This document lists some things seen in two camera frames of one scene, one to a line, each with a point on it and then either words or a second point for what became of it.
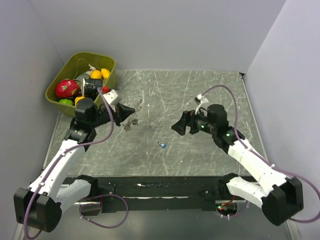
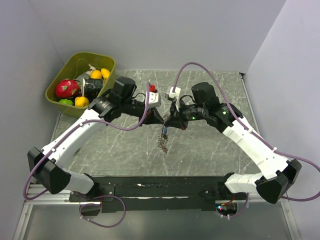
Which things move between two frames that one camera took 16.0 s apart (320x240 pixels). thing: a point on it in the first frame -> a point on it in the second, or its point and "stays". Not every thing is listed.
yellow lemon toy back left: (96, 74) stays
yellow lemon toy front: (77, 98) stays
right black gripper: (188, 119) -> (176, 119)
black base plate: (165, 193) stays
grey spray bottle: (87, 74) stays
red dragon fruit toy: (67, 88) stays
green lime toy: (66, 101) stays
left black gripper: (122, 112) -> (153, 117)
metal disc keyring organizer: (134, 121) -> (163, 138)
